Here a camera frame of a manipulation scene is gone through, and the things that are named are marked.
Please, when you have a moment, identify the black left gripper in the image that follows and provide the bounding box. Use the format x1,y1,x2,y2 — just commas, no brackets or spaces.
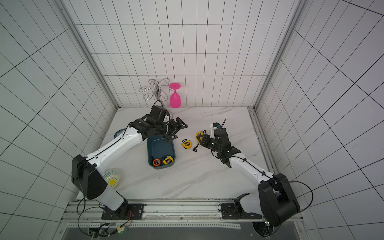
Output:
155,117,188,143

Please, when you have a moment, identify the yellow tape measure with strap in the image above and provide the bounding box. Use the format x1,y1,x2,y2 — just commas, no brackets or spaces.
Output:
193,130,207,153

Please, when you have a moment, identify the small yellow 2m tape measure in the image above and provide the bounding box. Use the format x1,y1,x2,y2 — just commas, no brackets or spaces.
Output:
182,139,192,149

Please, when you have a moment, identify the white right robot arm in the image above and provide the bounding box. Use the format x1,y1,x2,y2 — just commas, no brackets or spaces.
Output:
196,129,301,227

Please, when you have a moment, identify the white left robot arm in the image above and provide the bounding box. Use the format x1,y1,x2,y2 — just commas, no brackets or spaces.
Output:
72,116,188,212

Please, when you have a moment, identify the dark teal storage box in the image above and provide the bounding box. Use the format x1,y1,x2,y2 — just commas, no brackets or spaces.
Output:
147,136,176,170

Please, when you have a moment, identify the yellow black tape measure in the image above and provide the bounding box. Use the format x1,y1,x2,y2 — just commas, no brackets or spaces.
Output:
163,156,174,165

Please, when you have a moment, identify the orange black tape measure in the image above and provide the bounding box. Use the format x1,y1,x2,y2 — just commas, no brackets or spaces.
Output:
153,159,162,167

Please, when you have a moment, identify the pink plastic wine glass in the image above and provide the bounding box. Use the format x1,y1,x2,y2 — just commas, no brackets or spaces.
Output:
170,83,182,109

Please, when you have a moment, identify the chrome glass holder stand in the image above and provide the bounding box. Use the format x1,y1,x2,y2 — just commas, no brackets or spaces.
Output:
139,78,171,108

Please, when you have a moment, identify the blue floral ceramic bowl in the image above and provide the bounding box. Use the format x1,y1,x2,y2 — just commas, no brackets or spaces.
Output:
114,128,127,139

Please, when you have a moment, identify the yellow patterned cup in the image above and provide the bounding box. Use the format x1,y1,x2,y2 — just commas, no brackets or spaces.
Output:
102,169,121,189

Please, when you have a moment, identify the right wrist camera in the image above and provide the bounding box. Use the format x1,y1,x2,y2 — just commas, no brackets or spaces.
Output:
210,121,225,139

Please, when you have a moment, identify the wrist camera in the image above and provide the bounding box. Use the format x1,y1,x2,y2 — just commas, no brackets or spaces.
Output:
150,105,171,123
210,121,225,139

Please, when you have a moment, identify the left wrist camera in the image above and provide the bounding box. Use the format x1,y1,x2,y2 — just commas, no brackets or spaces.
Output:
150,105,171,123

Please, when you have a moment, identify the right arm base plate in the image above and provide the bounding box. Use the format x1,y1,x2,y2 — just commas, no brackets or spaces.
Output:
218,193,262,220

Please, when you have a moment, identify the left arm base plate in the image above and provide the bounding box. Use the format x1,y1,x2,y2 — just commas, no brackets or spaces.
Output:
101,203,145,221

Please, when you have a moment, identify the aluminium mounting rail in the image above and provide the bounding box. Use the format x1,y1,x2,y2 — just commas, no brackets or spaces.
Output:
61,199,271,232

